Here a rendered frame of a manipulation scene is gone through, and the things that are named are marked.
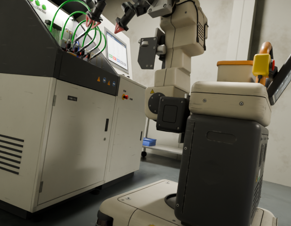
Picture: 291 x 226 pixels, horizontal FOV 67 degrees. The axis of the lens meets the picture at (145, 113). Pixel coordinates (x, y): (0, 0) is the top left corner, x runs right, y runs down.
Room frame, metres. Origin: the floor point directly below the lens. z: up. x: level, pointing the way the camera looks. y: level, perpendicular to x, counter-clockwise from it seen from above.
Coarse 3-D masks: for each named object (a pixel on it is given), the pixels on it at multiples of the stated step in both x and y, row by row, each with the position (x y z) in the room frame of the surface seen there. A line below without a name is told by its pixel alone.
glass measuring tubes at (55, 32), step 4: (48, 20) 1.69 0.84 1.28; (48, 24) 1.70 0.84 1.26; (56, 24) 1.77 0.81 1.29; (48, 28) 1.71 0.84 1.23; (52, 28) 1.74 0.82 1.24; (56, 28) 1.78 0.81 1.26; (60, 28) 1.80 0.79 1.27; (52, 32) 1.77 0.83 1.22; (56, 32) 1.81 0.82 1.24; (56, 36) 1.80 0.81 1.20; (56, 40) 1.80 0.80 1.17
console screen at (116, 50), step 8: (104, 32) 2.06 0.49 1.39; (112, 40) 2.19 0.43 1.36; (120, 40) 2.36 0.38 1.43; (112, 48) 2.17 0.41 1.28; (120, 48) 2.34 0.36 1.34; (112, 56) 2.15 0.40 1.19; (120, 56) 2.31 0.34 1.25; (112, 64) 2.14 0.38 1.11; (120, 64) 2.30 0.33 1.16; (128, 72) 2.46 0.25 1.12
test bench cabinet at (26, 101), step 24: (0, 96) 1.32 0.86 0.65; (24, 96) 1.24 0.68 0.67; (48, 96) 1.17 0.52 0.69; (0, 120) 1.30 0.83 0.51; (24, 120) 1.23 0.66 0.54; (48, 120) 1.18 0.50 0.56; (0, 144) 1.29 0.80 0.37; (24, 144) 1.22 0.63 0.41; (0, 168) 1.28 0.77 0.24; (24, 168) 1.21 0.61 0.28; (0, 192) 1.27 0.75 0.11; (24, 192) 1.20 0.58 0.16; (72, 192) 1.45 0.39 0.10; (96, 192) 1.74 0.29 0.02; (24, 216) 1.23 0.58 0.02
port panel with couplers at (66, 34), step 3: (63, 24) 1.88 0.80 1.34; (66, 24) 1.91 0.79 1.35; (66, 27) 1.91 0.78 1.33; (69, 27) 1.95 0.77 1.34; (72, 27) 1.98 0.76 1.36; (66, 30) 1.92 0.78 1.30; (60, 33) 1.86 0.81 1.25; (66, 33) 1.92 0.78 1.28; (60, 36) 1.86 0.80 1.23; (63, 36) 1.89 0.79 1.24; (66, 36) 1.93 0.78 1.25; (63, 39) 1.87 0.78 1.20; (66, 39) 1.93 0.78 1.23; (63, 42) 1.90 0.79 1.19; (66, 42) 1.91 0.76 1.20; (63, 45) 1.91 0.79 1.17
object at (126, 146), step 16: (80, 16) 2.01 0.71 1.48; (96, 32) 1.94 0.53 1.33; (112, 32) 2.21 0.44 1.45; (128, 48) 2.54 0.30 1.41; (128, 64) 2.50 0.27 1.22; (128, 96) 1.99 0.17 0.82; (144, 96) 2.33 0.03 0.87; (128, 112) 2.03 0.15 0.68; (144, 112) 2.39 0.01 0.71; (128, 128) 2.08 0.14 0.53; (144, 128) 2.45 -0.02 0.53; (112, 144) 1.84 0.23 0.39; (128, 144) 2.12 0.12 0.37; (112, 160) 1.88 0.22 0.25; (128, 160) 2.17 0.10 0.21; (112, 176) 1.92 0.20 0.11; (128, 176) 2.32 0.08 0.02
